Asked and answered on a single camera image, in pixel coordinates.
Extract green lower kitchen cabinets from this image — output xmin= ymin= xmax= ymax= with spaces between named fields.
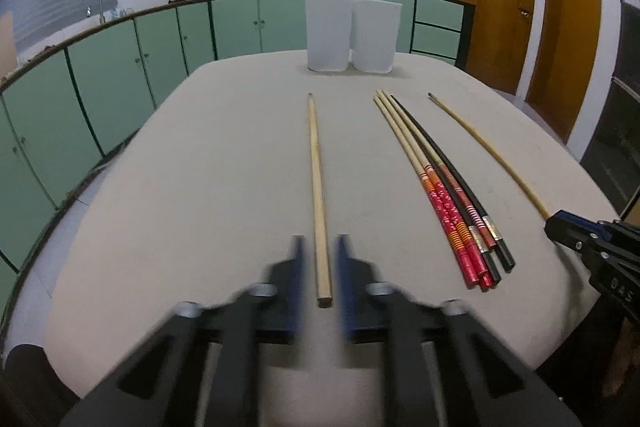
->
xmin=0 ymin=0 xmax=476 ymax=288

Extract plain wooden chopstick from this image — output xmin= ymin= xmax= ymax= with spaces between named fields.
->
xmin=427 ymin=93 xmax=553 ymax=222
xmin=307 ymin=93 xmax=333 ymax=308

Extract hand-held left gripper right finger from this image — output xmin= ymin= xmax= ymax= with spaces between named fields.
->
xmin=336 ymin=234 xmax=583 ymax=427

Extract brown cardboard sheet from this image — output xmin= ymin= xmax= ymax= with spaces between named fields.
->
xmin=0 ymin=11 xmax=17 ymax=80

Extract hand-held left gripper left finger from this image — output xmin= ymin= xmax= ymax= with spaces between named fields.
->
xmin=60 ymin=234 xmax=305 ymax=427

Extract black chopstick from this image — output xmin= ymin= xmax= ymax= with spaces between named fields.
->
xmin=390 ymin=94 xmax=517 ymax=272

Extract red floral chopstick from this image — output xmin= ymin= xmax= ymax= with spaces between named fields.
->
xmin=372 ymin=94 xmax=481 ymax=290
xmin=382 ymin=90 xmax=502 ymax=285
xmin=377 ymin=91 xmax=492 ymax=293

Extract plain wooden door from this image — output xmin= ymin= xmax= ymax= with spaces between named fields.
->
xmin=525 ymin=0 xmax=601 ymax=144

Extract dark cabinet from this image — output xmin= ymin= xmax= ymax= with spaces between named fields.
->
xmin=580 ymin=0 xmax=640 ymax=219

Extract white plastic cup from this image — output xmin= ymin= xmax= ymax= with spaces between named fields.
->
xmin=351 ymin=0 xmax=404 ymax=75
xmin=304 ymin=0 xmax=354 ymax=74

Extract red chopsticks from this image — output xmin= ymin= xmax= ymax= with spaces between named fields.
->
xmin=387 ymin=93 xmax=503 ymax=253

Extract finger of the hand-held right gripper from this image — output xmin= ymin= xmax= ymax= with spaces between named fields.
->
xmin=545 ymin=218 xmax=608 ymax=258
xmin=554 ymin=210 xmax=640 ymax=240

